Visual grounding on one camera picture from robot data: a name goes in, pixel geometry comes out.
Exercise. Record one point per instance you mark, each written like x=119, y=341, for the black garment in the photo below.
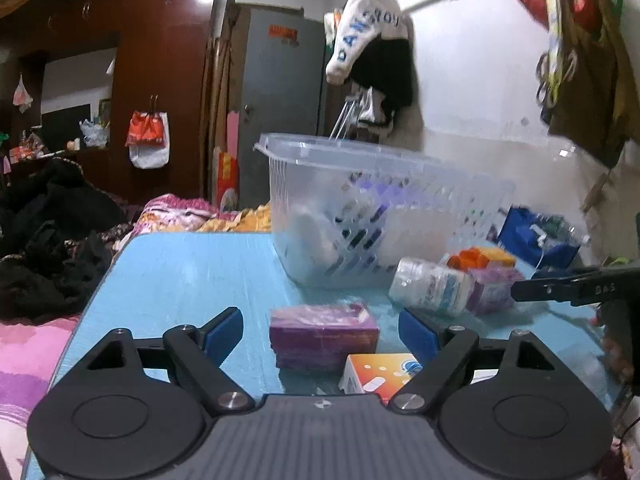
x=387, y=75

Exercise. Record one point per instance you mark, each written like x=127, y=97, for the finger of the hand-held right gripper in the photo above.
x=560, y=272
x=550, y=291

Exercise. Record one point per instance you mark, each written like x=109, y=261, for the blue bag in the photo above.
x=525, y=237

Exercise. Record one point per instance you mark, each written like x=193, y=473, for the pile of black clothes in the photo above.
x=50, y=240

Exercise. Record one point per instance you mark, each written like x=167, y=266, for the red and yellow bag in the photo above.
x=227, y=180

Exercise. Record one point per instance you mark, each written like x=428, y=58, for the white pill bottle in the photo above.
x=430, y=285

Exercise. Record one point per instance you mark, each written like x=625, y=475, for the olive tote bag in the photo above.
x=590, y=85

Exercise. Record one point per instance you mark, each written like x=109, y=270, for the small purple box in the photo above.
x=492, y=290

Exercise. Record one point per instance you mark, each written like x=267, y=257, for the white and orange box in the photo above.
x=375, y=375

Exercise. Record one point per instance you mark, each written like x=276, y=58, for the clear plastic basket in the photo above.
x=320, y=195

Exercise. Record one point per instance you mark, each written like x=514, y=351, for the small pink plastic bag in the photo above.
x=22, y=95

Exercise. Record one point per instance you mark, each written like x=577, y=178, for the red door sticker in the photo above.
x=283, y=33

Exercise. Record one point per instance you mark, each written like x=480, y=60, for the pink blanket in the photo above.
x=30, y=375

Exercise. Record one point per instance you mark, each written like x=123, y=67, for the purple packet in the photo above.
x=375, y=195

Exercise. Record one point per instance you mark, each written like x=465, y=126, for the brown wooden wardrobe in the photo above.
x=160, y=70

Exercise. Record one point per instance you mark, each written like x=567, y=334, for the orange and yellow box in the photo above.
x=480, y=259

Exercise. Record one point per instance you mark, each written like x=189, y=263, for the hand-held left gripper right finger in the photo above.
x=414, y=332

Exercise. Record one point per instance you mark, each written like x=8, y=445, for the red and white plastic bag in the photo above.
x=146, y=135

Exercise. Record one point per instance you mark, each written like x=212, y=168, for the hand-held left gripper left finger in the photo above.
x=224, y=334

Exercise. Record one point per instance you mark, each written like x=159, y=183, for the yellow green patterned bag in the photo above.
x=557, y=35

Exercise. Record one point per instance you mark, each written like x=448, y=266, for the large purple box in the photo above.
x=320, y=337

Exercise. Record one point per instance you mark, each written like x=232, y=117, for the leaning wooden boards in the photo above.
x=220, y=100

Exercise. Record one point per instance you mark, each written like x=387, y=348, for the white printed garment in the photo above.
x=360, y=25

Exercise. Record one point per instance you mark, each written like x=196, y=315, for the grey door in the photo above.
x=280, y=110

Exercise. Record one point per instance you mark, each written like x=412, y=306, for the floral blanket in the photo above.
x=180, y=215

